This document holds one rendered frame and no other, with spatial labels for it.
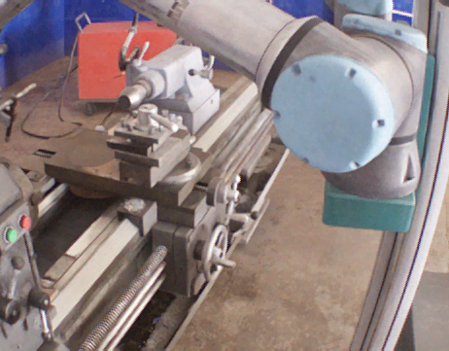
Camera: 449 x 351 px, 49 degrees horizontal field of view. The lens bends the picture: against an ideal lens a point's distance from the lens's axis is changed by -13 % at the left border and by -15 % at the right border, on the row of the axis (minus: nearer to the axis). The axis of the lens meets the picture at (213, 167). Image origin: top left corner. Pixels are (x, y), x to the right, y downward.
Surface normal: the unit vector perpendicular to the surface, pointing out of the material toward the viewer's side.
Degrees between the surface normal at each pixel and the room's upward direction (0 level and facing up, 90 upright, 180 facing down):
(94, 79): 90
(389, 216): 90
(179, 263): 90
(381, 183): 70
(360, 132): 92
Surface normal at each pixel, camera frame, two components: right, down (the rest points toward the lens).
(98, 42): 0.00, 0.46
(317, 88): -0.47, 0.42
